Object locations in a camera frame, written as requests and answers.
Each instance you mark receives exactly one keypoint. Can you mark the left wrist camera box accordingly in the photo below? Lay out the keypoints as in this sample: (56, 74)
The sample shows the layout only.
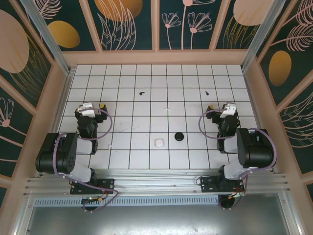
(86, 110)

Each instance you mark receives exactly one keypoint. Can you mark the grey metal sheet panel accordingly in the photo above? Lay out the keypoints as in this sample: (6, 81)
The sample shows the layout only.
(156, 220)

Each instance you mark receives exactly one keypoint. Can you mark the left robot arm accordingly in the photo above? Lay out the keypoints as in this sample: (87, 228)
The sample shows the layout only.
(56, 156)

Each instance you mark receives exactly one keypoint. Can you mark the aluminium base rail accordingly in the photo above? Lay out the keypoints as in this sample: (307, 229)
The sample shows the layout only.
(156, 181)

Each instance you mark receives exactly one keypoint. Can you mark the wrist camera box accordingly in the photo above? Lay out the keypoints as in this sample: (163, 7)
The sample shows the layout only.
(228, 110)
(86, 110)

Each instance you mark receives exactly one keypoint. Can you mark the aluminium corner post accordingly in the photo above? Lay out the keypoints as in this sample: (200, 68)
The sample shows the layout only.
(50, 39)
(264, 34)

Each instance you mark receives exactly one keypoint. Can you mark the aluminium side rail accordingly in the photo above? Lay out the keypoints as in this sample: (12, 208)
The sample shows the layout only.
(255, 110)
(59, 110)

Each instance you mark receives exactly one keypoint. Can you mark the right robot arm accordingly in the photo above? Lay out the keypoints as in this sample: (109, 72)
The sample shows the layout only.
(256, 151)

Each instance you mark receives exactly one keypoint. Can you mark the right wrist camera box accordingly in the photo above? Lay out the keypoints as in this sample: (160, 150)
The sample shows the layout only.
(228, 110)

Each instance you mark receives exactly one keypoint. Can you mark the black earbud charging case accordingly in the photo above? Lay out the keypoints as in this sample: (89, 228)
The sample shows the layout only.
(179, 136)

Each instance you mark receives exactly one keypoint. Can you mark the white earbud charging case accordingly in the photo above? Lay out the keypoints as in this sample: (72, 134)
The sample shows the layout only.
(159, 143)

